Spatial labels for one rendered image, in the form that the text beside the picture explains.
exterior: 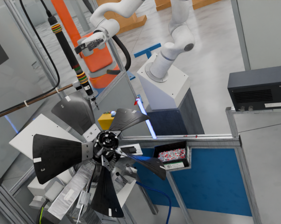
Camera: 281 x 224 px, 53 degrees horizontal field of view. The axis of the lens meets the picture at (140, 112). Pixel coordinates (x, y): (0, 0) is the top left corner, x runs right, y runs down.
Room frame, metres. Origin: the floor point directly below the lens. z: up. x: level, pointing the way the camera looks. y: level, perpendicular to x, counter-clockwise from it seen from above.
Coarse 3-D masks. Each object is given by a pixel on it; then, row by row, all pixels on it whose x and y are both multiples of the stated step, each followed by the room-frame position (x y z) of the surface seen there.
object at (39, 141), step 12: (36, 144) 1.12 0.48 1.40; (48, 144) 1.13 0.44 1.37; (60, 144) 1.15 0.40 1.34; (72, 144) 1.17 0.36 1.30; (36, 156) 1.09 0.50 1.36; (48, 156) 1.11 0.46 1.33; (60, 156) 1.13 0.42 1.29; (72, 156) 1.15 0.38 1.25; (36, 168) 1.07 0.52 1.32; (48, 168) 1.09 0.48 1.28; (60, 168) 1.11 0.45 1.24; (48, 180) 1.07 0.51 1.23
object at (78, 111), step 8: (72, 96) 1.46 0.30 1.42; (80, 96) 1.44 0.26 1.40; (56, 104) 1.44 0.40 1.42; (64, 104) 1.43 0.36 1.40; (72, 104) 1.42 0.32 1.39; (80, 104) 1.41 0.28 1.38; (88, 104) 1.39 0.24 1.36; (56, 112) 1.41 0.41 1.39; (64, 112) 1.40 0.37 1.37; (72, 112) 1.39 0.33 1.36; (80, 112) 1.37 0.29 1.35; (88, 112) 1.36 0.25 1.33; (64, 120) 1.38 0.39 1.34; (72, 120) 1.36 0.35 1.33; (80, 120) 1.34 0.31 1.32; (88, 120) 1.33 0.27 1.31; (80, 128) 1.32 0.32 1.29; (88, 128) 1.31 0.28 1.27
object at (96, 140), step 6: (102, 132) 1.23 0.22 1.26; (108, 132) 1.24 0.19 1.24; (96, 138) 1.20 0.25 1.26; (102, 138) 1.21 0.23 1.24; (108, 138) 1.22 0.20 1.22; (114, 138) 1.23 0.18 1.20; (102, 144) 1.18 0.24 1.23; (108, 144) 1.19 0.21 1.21; (114, 144) 1.20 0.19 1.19; (96, 150) 1.18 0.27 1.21; (102, 150) 1.16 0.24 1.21; (108, 150) 1.15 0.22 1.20; (114, 150) 1.16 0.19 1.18; (96, 156) 1.21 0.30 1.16; (108, 156) 1.18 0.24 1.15; (96, 162) 1.19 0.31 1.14
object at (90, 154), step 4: (84, 144) 1.19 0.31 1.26; (88, 144) 1.20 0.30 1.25; (92, 144) 1.21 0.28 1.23; (84, 148) 1.19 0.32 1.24; (88, 148) 1.20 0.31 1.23; (92, 148) 1.20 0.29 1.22; (84, 152) 1.18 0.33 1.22; (88, 152) 1.19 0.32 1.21; (92, 152) 1.20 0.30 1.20; (84, 156) 1.18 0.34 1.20; (88, 156) 1.19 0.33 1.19; (92, 156) 1.20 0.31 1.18
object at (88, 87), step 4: (48, 12) 1.30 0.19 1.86; (48, 16) 1.30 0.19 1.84; (52, 16) 1.30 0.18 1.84; (48, 20) 1.30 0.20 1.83; (52, 20) 1.29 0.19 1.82; (56, 20) 1.30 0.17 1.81; (52, 24) 1.29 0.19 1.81; (84, 84) 1.29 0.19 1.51; (88, 84) 1.30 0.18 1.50; (84, 88) 1.30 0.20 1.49; (88, 88) 1.29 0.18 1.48; (88, 92) 1.29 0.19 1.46; (92, 92) 1.30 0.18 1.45; (92, 100) 1.30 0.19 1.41
